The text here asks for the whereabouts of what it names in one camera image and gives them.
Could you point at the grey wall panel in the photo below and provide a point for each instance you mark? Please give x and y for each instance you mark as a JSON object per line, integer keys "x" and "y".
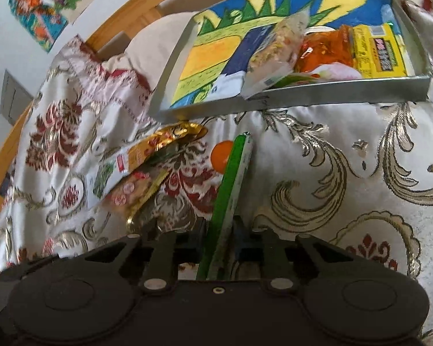
{"x": 14, "y": 97}

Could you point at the floral satin blanket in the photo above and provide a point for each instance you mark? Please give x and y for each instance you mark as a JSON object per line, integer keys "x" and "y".
{"x": 328, "y": 187}

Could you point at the orange tangerine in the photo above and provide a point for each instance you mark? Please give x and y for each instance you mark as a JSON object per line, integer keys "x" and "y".
{"x": 220, "y": 156}

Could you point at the dinosaur drawing paper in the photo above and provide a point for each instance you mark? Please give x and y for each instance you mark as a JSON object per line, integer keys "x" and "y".
{"x": 216, "y": 54}

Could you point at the blue and white snack box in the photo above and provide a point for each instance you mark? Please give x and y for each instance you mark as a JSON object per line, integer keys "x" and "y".
{"x": 245, "y": 57}

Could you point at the teal and orange wall poster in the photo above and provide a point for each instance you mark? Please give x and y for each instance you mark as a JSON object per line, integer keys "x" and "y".
{"x": 39, "y": 10}

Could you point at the grey metal tray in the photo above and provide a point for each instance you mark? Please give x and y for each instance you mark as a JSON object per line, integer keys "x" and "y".
{"x": 310, "y": 95}

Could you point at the orange translucent snack packet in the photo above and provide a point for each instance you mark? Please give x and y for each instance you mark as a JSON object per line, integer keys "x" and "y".
{"x": 321, "y": 48}

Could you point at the red patterned gold-edged packet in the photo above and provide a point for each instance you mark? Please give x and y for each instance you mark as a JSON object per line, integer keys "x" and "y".
{"x": 133, "y": 196}

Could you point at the white and green leaf packet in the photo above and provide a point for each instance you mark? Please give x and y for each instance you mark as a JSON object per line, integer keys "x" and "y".
{"x": 104, "y": 180}

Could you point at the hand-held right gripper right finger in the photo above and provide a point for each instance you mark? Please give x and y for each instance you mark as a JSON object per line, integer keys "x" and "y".
{"x": 238, "y": 241}

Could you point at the gold foil snack packet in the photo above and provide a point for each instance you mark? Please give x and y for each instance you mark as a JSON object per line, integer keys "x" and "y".
{"x": 166, "y": 140}

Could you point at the yellow snack packet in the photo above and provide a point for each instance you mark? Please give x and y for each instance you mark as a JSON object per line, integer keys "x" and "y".
{"x": 379, "y": 50}

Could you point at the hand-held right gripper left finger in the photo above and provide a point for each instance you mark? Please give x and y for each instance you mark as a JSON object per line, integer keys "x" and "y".
{"x": 202, "y": 239}

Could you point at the clear mixed nut snack bag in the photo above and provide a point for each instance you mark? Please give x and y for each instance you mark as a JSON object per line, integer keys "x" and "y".
{"x": 274, "y": 50}

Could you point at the long green snack packet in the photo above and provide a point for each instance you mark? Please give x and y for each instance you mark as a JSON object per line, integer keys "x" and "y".
{"x": 227, "y": 205}

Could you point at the cream pillow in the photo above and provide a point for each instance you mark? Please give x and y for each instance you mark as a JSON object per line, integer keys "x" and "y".
{"x": 148, "y": 50}

